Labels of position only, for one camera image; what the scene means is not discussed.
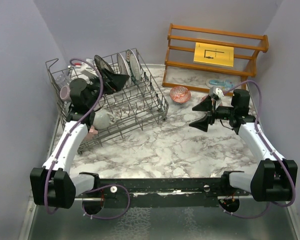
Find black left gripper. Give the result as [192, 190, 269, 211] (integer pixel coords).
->
[86, 67, 130, 108]

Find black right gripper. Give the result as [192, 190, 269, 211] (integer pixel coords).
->
[189, 94, 236, 132]

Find white plate red characters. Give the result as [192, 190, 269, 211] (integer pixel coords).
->
[116, 52, 132, 88]

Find dark rimmed beige plate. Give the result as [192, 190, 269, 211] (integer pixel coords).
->
[94, 55, 115, 79]

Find green rimmed white plate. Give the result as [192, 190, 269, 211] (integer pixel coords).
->
[126, 49, 141, 86]

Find white speckled mug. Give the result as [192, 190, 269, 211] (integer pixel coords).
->
[93, 109, 117, 130]

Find purple glass mug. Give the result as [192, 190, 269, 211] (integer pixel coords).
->
[59, 85, 71, 103]

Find clear octagonal glass tumbler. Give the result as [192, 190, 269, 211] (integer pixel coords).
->
[55, 73, 71, 88]

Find pink mug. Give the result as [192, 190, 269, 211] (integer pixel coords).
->
[84, 125, 99, 141]

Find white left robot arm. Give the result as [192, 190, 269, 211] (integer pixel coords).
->
[30, 70, 129, 214]

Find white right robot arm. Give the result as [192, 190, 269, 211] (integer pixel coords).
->
[190, 87, 298, 202]

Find wooden shelf rack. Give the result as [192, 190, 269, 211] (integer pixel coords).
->
[162, 23, 269, 88]

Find yellow book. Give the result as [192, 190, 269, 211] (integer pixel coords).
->
[193, 42, 234, 67]

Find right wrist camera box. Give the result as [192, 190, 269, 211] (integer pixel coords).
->
[208, 86, 224, 101]

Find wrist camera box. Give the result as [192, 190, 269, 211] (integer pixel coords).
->
[208, 86, 224, 101]
[74, 62, 97, 79]

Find grey wire dish rack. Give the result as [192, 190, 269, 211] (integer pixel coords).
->
[45, 53, 169, 155]

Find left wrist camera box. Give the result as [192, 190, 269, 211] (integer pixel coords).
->
[74, 62, 97, 79]

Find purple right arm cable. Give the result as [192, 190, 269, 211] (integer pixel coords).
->
[218, 79, 297, 220]

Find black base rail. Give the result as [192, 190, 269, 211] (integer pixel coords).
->
[77, 173, 249, 209]

